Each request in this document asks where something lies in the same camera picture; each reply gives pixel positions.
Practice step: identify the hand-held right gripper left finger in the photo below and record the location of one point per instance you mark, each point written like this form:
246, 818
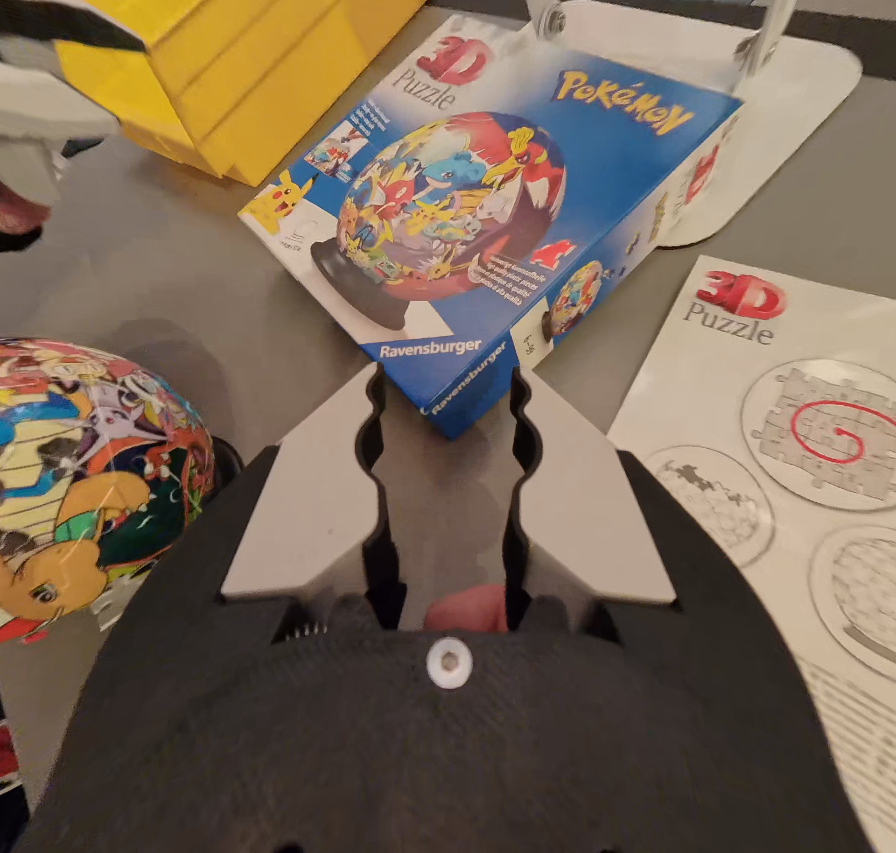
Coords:
301, 524

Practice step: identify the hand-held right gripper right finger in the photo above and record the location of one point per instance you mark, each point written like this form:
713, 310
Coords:
595, 531

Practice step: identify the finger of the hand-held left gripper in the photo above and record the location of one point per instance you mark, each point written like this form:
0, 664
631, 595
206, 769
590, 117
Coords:
42, 103
42, 12

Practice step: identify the black round ball stand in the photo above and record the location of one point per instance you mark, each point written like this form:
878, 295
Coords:
229, 461

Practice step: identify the colourful puzzle ball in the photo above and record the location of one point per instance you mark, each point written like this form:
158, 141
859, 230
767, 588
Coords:
105, 482

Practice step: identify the blue puzzle box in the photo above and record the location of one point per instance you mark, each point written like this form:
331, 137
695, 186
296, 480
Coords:
595, 188

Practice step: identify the person's left hand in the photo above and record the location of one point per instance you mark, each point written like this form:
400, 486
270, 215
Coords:
21, 212

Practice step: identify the white instruction leaflet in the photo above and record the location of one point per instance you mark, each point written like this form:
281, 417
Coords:
686, 391

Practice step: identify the yellow plastic bin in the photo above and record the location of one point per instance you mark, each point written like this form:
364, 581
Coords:
245, 61

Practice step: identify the white rounded plate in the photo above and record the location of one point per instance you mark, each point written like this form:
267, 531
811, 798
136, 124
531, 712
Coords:
791, 131

